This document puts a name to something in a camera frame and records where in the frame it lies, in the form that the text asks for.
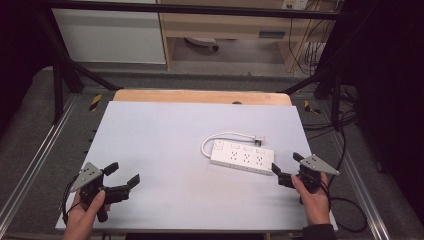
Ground white power cord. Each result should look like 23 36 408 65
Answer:
200 131 258 158

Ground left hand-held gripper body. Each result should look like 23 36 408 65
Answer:
69 161 132 224

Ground dark curtain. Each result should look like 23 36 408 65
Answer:
0 0 56 138
339 0 424 231

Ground black metal stand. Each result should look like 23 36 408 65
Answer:
281 19 345 132
35 9 125 125

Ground person's left hand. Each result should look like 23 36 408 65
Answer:
62 189 112 240

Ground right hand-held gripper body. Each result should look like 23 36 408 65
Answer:
277 153 341 205

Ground wooden table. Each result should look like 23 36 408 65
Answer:
112 88 294 107

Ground light wooden desk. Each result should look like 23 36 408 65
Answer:
156 0 345 73

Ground person's right hand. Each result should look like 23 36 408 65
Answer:
291 172 332 227

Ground white wall outlet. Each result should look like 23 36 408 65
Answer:
281 0 310 11

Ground yellow black tape marker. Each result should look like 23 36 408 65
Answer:
303 99 322 115
88 93 104 113

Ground white power strip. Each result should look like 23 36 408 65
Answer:
209 139 275 177

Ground white table cover board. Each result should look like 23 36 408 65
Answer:
54 100 339 234

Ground office chair base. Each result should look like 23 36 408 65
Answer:
184 36 221 52

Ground black floor cables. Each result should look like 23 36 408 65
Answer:
301 84 360 174

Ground black metal frame bar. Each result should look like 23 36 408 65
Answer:
42 0 345 21

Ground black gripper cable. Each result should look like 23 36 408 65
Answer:
61 174 82 225
327 196 368 234

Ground aluminium rail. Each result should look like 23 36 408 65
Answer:
0 94 81 228
328 129 392 240

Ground white cabinet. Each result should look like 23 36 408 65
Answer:
51 0 167 65

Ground black hanging cables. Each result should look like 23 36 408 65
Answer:
288 0 344 77

